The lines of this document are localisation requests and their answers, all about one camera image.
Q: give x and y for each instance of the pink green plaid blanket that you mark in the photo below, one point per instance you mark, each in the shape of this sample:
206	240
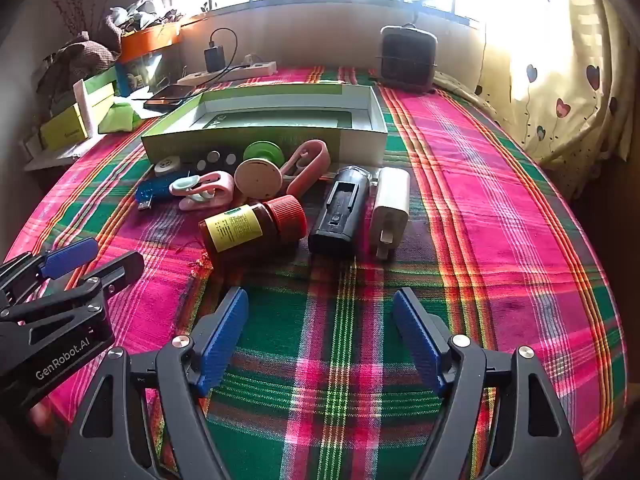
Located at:
500	210

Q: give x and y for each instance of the green tissue pack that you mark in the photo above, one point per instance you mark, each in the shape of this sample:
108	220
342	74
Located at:
117	117

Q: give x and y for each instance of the white charger plug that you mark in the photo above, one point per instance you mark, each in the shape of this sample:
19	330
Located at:
390	200

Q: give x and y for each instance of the grey space heater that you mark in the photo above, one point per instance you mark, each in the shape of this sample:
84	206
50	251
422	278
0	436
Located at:
405	60

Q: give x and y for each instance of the dried twig branches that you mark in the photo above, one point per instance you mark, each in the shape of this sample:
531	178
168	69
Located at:
75	15

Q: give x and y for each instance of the blue card reader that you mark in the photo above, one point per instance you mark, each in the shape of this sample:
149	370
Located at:
155	190

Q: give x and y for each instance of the lime cardboard box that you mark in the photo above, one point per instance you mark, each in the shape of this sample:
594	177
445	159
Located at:
65	130

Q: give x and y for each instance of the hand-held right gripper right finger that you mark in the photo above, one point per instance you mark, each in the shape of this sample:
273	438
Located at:
420	345

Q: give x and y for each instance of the large pink clip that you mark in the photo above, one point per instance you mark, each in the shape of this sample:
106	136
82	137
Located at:
315	160

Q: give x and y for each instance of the black power adapter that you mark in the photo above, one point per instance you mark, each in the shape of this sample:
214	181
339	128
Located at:
215	59

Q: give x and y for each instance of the black smartphone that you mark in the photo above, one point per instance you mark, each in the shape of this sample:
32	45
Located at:
167	96

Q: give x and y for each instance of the brown bottle with red cap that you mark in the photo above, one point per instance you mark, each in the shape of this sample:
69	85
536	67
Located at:
235	230

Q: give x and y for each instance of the heart print curtain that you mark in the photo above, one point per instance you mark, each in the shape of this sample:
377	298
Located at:
560	85

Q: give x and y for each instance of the green thread spool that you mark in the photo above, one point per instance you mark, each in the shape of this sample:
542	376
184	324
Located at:
262	151

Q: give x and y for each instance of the clear plastic container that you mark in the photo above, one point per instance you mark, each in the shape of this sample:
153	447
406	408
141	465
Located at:
150	72

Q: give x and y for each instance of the white tube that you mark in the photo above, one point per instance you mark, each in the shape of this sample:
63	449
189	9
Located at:
85	110

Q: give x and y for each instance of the white cardboard sheet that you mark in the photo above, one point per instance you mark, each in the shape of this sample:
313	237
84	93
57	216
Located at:
55	157

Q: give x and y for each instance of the small white round case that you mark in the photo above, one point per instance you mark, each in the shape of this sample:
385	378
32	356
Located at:
167	166

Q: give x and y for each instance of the black lighter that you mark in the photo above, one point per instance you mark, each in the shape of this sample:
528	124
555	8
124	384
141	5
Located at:
330	230

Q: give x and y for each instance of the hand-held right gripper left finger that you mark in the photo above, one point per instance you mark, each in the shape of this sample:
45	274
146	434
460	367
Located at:
225	340

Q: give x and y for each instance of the brown checked cloth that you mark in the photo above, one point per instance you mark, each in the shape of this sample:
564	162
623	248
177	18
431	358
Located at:
75	60

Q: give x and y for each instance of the black disc with metal buttons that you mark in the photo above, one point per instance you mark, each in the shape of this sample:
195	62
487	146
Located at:
222	152

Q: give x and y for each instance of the beige round container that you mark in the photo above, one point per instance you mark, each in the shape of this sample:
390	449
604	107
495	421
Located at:
257	180

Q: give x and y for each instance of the white power strip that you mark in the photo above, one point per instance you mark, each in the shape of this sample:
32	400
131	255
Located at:
260	70

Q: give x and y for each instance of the small white plug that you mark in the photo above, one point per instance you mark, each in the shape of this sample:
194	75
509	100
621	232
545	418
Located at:
250	59

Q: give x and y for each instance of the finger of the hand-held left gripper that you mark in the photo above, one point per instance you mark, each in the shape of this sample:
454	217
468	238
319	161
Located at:
70	255
120	265

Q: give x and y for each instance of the green cardboard box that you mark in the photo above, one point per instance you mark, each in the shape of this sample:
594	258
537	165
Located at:
200	142

